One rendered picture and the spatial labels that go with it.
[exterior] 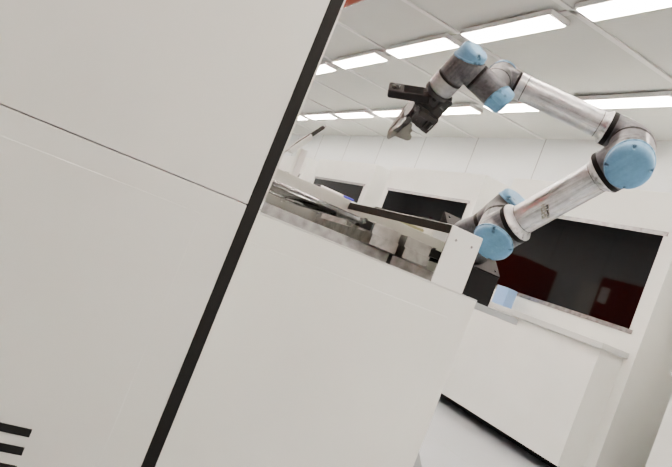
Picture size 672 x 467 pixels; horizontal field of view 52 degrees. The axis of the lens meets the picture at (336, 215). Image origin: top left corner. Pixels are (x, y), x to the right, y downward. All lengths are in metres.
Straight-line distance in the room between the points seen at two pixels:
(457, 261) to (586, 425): 3.28
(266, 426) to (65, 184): 0.65
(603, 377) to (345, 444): 3.40
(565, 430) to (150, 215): 3.95
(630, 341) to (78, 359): 4.13
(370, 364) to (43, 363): 0.68
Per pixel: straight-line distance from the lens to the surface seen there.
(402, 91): 1.89
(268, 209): 1.61
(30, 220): 1.05
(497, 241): 1.97
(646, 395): 4.98
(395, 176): 7.91
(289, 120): 1.12
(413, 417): 1.59
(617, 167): 1.83
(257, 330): 1.36
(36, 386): 1.11
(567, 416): 4.76
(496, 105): 1.85
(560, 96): 1.97
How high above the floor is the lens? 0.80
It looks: 3 degrees up
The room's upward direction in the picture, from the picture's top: 22 degrees clockwise
